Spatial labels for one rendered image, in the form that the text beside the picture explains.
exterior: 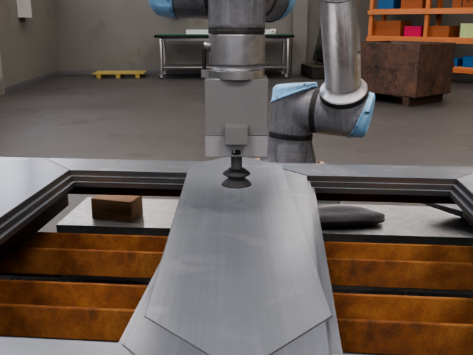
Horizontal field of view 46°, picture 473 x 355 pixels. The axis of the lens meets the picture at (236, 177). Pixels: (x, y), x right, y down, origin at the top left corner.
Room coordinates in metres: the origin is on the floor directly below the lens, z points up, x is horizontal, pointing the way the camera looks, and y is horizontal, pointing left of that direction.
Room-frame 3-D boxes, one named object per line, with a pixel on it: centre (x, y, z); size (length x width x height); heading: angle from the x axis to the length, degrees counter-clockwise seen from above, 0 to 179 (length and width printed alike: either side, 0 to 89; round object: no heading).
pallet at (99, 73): (11.58, 2.40, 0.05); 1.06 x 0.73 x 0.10; 92
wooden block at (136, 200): (1.20, 0.27, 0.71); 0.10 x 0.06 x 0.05; 74
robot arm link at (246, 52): (0.76, 0.00, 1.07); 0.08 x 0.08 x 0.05
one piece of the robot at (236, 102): (0.74, 0.00, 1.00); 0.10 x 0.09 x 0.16; 0
